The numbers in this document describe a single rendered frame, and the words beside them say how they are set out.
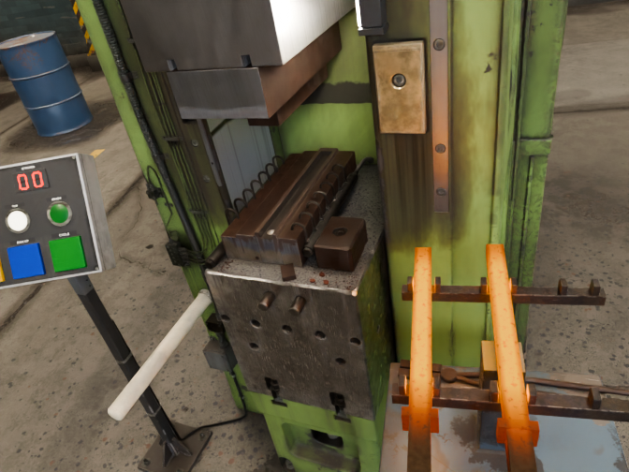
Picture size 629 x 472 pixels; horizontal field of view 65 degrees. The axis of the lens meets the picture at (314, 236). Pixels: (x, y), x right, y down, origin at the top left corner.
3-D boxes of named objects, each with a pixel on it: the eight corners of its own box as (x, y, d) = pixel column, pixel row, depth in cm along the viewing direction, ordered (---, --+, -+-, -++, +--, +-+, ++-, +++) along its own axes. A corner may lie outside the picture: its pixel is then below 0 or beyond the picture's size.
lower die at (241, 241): (302, 267, 111) (296, 236, 106) (226, 258, 119) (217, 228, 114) (358, 175, 141) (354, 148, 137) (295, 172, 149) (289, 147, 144)
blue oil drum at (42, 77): (73, 135, 493) (30, 44, 443) (25, 139, 508) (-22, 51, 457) (104, 111, 540) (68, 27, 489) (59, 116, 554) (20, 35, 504)
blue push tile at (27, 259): (44, 274, 114) (37, 243, 113) (12, 279, 114) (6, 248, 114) (48, 273, 116) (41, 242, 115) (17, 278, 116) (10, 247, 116)
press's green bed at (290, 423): (387, 509, 153) (373, 420, 127) (281, 476, 168) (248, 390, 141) (423, 370, 194) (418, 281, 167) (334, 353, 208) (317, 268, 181)
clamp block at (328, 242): (353, 272, 106) (349, 249, 103) (317, 269, 109) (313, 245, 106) (369, 240, 115) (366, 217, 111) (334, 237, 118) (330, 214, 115)
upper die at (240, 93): (269, 118, 91) (257, 66, 85) (181, 119, 98) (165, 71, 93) (342, 49, 121) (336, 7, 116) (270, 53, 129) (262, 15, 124)
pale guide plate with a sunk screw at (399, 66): (425, 134, 94) (421, 43, 85) (379, 134, 98) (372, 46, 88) (427, 129, 96) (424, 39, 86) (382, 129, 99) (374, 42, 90)
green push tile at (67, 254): (85, 267, 113) (79, 235, 113) (54, 272, 114) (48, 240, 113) (89, 266, 115) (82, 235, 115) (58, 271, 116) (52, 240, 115)
